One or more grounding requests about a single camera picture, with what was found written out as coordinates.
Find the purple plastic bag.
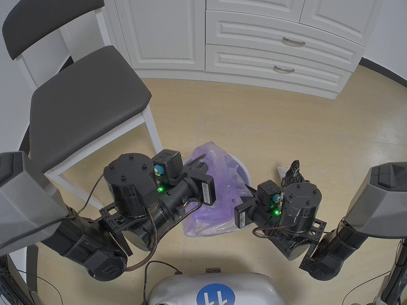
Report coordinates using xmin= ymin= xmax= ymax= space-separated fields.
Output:
xmin=183 ymin=141 xmax=255 ymax=237

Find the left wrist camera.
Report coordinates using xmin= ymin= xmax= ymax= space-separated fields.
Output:
xmin=152 ymin=150 xmax=184 ymax=186

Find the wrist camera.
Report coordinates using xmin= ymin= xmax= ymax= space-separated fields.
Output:
xmin=257 ymin=180 xmax=284 ymax=209
xmin=152 ymin=150 xmax=184 ymax=186

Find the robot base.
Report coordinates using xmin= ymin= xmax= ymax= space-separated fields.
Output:
xmin=149 ymin=267 xmax=288 ymax=305

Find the black cable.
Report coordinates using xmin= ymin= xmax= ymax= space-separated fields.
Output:
xmin=125 ymin=207 xmax=158 ymax=272
xmin=142 ymin=260 xmax=182 ymax=305

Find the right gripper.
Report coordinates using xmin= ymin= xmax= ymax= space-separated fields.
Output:
xmin=234 ymin=184 xmax=282 ymax=229

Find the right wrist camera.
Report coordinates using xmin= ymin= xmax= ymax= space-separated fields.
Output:
xmin=257 ymin=180 xmax=284 ymax=209

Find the black plastic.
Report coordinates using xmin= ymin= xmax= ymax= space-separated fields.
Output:
xmin=281 ymin=159 xmax=310 ymax=188

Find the white chair with grey seat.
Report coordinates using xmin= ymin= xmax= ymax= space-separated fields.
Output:
xmin=1 ymin=0 xmax=164 ymax=214

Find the white trash bin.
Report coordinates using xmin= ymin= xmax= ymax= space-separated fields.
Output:
xmin=203 ymin=156 xmax=254 ymax=232

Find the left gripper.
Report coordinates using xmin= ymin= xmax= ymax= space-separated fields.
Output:
xmin=160 ymin=153 xmax=217 ymax=217

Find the white wardrobe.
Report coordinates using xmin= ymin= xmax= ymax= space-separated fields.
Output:
xmin=101 ymin=0 xmax=385 ymax=100

